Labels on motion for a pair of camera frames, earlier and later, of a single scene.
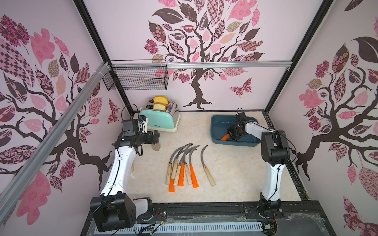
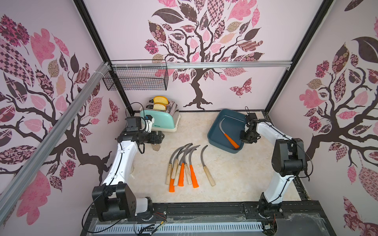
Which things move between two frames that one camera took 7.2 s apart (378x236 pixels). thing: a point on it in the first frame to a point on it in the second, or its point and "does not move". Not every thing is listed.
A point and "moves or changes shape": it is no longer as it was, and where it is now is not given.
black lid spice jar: x=156 y=146 does not move
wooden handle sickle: x=188 y=177 does not move
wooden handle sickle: x=205 y=170 does not move
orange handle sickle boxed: x=225 y=137 moves or changes shape
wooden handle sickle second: x=175 y=166 does not move
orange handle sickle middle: x=181 y=178 does not move
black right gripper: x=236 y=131 to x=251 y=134
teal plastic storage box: x=219 y=126 moves or changes shape
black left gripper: x=149 y=140 does not move
